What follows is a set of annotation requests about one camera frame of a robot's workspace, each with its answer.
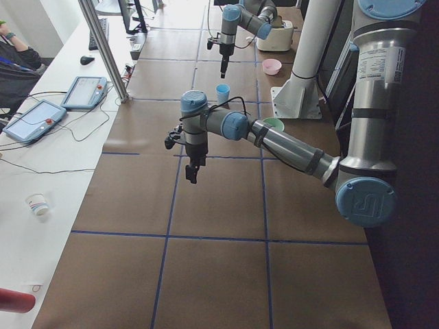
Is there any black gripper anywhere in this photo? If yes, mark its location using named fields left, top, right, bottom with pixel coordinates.
left=185, top=143, right=209, bottom=184
left=219, top=43, right=234, bottom=79

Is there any light blue cup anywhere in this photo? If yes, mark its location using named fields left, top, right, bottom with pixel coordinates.
left=215, top=84, right=230, bottom=103

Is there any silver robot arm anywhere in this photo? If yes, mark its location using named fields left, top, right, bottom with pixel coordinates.
left=218, top=1, right=278, bottom=79
left=165, top=1, right=426, bottom=228

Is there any middle crossing blue tape strip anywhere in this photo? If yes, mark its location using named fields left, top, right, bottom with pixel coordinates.
left=173, top=154, right=281, bottom=160

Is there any crossing blue tape strip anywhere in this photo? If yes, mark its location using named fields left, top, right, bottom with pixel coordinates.
left=71, top=230, right=368, bottom=246
left=173, top=154, right=281, bottom=160

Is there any pink bowl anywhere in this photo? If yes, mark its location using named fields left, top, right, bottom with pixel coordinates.
left=262, top=58, right=282, bottom=75

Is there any long blue tape strip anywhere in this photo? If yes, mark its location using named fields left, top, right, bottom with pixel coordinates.
left=150, top=4, right=206, bottom=329

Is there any cream toaster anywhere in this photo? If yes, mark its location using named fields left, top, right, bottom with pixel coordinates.
left=256, top=20, right=294, bottom=52

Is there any white pillar with base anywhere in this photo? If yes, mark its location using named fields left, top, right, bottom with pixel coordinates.
left=271, top=0, right=341, bottom=119

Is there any green bowl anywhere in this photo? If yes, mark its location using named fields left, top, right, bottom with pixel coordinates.
left=263, top=117, right=285, bottom=132

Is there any black monitor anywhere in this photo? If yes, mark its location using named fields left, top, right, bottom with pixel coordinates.
left=118, top=0, right=147, bottom=35

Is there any black keyboard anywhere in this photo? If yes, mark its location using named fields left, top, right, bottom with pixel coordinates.
left=88, top=18, right=110, bottom=51

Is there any far blue teach pendant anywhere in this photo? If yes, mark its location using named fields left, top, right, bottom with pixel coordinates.
left=60, top=76, right=108, bottom=112

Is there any blue teach pendant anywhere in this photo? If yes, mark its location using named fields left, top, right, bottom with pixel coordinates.
left=3, top=100, right=67, bottom=143
left=60, top=76, right=108, bottom=112

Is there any black computer mouse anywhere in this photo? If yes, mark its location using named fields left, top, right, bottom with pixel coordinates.
left=80, top=56, right=95, bottom=66

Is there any white paper cup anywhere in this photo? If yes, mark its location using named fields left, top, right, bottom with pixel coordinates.
left=25, top=193, right=49, bottom=216

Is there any near blue teach pendant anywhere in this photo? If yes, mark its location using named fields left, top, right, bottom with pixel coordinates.
left=3, top=100, right=67, bottom=143

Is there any seated person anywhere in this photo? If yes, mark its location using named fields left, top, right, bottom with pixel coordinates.
left=1, top=21, right=46, bottom=119

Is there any red cylinder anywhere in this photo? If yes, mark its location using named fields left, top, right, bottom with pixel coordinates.
left=0, top=288, right=36, bottom=313

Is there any black pendant cable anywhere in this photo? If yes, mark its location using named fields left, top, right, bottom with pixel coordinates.
left=0, top=89, right=121, bottom=174

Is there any aluminium frame post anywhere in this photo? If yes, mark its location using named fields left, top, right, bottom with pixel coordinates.
left=78, top=0, right=129, bottom=103

